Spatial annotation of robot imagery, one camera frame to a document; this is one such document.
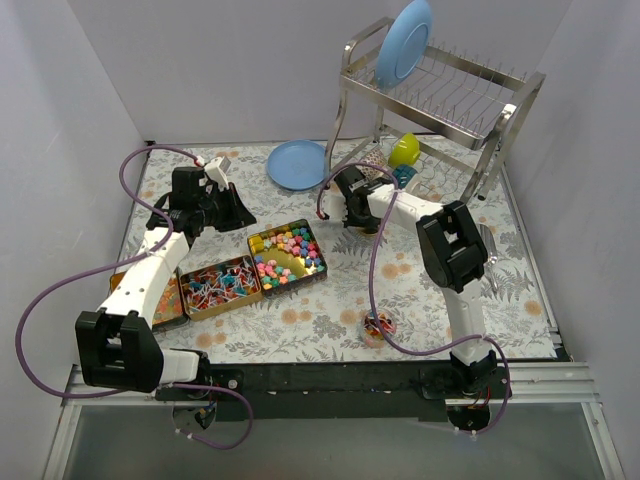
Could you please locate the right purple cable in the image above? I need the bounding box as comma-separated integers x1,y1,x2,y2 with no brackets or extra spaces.
316,162,512,435

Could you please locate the patterned ceramic cup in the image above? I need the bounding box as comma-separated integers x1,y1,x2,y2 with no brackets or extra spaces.
358,146,387,180

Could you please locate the purple cable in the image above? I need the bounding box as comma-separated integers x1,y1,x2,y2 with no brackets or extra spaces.
316,162,512,435
14,144,255,450

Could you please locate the yellow-green bowl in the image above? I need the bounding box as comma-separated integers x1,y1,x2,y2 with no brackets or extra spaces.
389,133,421,169

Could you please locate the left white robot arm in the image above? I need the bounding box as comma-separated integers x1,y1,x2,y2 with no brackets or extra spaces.
75,158,256,400

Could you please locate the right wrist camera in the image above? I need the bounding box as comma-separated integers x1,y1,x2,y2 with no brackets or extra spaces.
320,191,348,222

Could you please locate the tin of star candies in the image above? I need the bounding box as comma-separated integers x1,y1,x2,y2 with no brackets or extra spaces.
247,219,328,297

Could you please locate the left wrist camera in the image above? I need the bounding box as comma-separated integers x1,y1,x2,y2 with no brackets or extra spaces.
195,156,231,190

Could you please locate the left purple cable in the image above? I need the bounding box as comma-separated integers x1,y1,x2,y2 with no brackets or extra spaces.
14,144,255,450

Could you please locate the tin of gummy candies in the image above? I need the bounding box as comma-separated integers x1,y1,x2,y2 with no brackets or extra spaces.
100,271,189,333

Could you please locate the gold round tin lid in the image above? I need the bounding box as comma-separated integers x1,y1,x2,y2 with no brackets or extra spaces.
356,228,378,237

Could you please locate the metal scoop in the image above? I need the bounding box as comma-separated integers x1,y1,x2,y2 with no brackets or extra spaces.
478,223,499,295

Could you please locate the blue plate on table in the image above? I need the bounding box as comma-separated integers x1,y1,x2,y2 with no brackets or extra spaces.
266,140,326,191

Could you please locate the steel dish rack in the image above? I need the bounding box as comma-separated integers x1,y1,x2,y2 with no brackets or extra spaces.
324,17,546,203

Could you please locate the blue plate in rack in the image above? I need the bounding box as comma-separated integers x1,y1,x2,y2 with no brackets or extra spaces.
375,0,433,91

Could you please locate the clear glass bowl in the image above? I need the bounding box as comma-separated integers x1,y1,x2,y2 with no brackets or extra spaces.
359,310,396,348

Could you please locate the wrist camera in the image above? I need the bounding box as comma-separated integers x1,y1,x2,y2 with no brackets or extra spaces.
195,156,231,190
320,191,348,222

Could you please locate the teal white mug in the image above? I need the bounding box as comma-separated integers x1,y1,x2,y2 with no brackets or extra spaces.
392,164,419,192

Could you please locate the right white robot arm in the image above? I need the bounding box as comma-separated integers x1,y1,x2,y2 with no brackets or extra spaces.
326,163,501,398

